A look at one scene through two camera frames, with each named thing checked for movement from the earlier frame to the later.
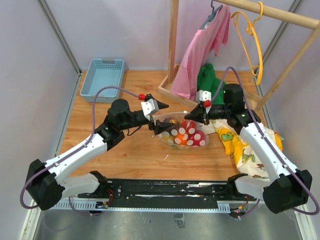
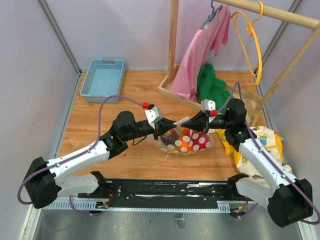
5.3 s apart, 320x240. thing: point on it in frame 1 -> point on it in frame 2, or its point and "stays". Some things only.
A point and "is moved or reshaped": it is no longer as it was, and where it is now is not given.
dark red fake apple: x=176 y=125 is moved or reshaped
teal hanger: x=210 y=16 stays
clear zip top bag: x=185 y=133 is moved or reshaped
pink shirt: x=199 y=51 stays
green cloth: x=206 y=81 stays
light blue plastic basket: x=103 y=73 stays
